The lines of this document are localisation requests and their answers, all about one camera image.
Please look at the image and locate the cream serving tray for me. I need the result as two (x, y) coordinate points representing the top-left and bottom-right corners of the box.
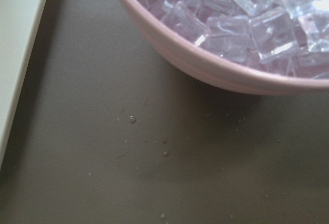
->
(1, 0), (46, 156)

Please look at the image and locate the pink bowl of ice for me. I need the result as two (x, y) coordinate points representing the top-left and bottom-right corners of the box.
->
(120, 0), (328, 96)

